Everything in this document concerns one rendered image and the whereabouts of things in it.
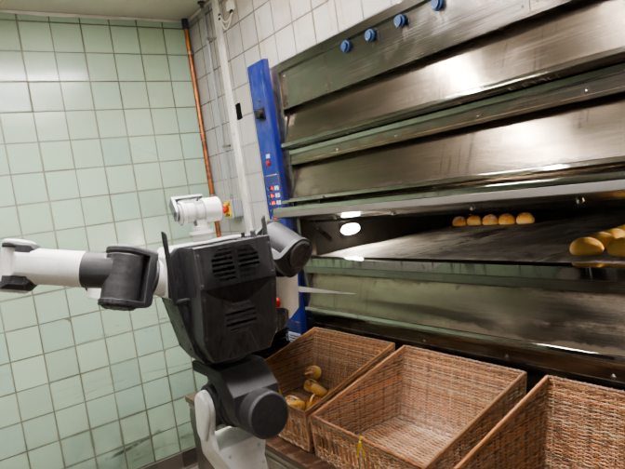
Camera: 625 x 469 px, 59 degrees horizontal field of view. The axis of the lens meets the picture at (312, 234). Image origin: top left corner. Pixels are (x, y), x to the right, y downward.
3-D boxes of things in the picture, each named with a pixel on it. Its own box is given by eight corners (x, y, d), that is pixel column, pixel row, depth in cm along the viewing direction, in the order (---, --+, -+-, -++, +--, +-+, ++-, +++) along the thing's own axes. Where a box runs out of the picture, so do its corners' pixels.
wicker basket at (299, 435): (323, 381, 270) (314, 325, 267) (406, 408, 224) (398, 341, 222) (234, 416, 241) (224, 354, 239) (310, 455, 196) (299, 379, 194)
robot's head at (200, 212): (225, 228, 149) (219, 195, 149) (189, 234, 144) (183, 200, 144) (216, 229, 155) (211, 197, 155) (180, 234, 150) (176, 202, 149)
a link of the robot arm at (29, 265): (-21, 289, 131) (74, 295, 131) (-12, 234, 133) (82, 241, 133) (4, 292, 142) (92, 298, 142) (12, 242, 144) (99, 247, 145)
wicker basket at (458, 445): (413, 410, 221) (404, 342, 218) (540, 455, 174) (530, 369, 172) (312, 457, 194) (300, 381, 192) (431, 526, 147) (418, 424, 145)
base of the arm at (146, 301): (143, 314, 144) (156, 311, 135) (91, 308, 138) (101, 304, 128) (152, 258, 148) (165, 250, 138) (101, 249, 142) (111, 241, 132)
